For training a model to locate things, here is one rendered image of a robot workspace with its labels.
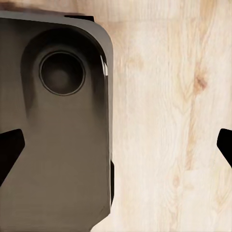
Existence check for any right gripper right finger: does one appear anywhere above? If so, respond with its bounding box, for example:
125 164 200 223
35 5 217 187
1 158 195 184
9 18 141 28
217 128 232 167

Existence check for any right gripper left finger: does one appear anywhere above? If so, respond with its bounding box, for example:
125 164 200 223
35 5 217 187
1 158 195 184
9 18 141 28
0 129 25 186

